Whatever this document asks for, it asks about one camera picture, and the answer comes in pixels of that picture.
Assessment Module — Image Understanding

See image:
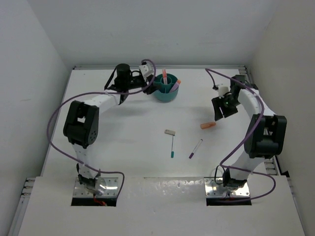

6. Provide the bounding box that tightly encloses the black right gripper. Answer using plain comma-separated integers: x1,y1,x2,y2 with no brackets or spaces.
211,94,240,121

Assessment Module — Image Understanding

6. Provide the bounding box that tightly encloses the orange highlighter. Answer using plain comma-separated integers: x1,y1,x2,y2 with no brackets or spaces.
200,122,216,129

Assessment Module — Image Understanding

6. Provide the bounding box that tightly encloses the pink pen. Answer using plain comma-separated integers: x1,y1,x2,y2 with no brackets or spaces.
163,71,168,84
162,69,167,84

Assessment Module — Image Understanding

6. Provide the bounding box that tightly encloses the pink highlighter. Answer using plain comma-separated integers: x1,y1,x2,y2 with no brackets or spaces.
169,83,180,93

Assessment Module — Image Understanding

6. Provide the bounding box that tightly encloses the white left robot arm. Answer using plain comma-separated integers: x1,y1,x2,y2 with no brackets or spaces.
63,59,158,188

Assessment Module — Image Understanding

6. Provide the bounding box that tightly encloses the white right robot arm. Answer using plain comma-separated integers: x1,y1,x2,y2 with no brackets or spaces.
212,75,287,188

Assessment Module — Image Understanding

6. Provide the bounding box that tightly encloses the teal round pen holder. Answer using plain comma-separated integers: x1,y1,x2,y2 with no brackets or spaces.
153,73,179,102

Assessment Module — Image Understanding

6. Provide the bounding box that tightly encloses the small grey eraser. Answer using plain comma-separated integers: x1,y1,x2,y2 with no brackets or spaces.
164,129,176,136

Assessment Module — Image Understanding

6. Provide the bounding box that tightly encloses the purple capped white pen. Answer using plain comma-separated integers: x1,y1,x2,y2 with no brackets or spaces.
189,139,203,159

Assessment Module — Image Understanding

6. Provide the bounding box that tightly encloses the teal capped white pen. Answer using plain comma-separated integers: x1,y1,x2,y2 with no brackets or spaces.
171,135,175,158

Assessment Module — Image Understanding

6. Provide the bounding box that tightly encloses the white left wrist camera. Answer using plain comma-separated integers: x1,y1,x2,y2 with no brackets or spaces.
139,64,154,78

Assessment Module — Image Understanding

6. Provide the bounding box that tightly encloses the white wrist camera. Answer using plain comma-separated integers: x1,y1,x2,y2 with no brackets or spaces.
139,64,154,78
213,84,230,98

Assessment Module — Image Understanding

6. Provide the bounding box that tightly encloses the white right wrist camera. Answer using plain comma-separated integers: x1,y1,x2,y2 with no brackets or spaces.
213,84,230,98

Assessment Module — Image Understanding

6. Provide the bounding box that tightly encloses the aluminium frame rail right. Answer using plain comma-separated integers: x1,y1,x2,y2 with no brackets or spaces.
239,66,290,179

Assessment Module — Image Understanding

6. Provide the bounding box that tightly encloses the aluminium frame rail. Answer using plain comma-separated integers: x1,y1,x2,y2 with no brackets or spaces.
239,66,290,179
8,177,35,236

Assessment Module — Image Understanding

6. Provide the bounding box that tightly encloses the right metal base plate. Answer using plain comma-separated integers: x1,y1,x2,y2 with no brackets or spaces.
204,177,250,199

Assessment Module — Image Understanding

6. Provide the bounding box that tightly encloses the metal base plate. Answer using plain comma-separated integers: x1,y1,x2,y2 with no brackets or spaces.
73,177,118,198
204,177,250,199

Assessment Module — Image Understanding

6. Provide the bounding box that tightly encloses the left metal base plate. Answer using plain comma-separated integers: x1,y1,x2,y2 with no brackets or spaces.
73,177,118,198

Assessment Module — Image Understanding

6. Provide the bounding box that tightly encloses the aluminium frame rail left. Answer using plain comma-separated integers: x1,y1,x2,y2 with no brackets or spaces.
8,177,35,236

